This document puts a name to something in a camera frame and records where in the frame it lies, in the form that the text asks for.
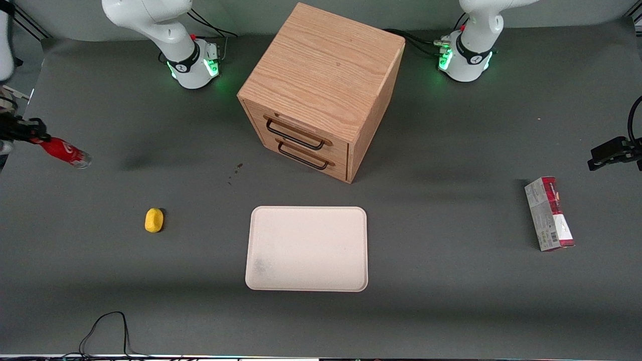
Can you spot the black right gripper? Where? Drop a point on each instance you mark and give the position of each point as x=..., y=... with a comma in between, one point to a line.
x=16, y=128

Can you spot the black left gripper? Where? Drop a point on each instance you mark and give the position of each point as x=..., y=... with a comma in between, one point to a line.
x=620, y=150

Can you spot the red coke bottle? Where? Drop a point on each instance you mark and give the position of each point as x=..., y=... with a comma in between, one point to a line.
x=65, y=152

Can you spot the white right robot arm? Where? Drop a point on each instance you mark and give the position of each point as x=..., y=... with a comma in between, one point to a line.
x=185, y=65

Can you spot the beige plastic tray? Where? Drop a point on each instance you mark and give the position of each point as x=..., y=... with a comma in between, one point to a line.
x=307, y=248

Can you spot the red and white carton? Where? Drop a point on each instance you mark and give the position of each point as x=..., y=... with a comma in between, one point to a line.
x=549, y=215

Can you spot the yellow lemon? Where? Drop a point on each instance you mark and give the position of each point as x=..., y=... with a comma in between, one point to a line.
x=154, y=220

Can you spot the wooden drawer front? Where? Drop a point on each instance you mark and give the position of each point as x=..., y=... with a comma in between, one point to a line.
x=256, y=116
x=263, y=143

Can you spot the dark grey table mat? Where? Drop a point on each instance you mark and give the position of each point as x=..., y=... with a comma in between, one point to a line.
x=451, y=311

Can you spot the wooden drawer cabinet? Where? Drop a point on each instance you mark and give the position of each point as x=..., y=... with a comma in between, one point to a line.
x=321, y=65

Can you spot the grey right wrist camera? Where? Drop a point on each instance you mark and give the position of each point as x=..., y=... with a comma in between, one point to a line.
x=5, y=147

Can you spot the black frame bar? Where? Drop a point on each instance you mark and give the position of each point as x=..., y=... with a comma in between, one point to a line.
x=32, y=24

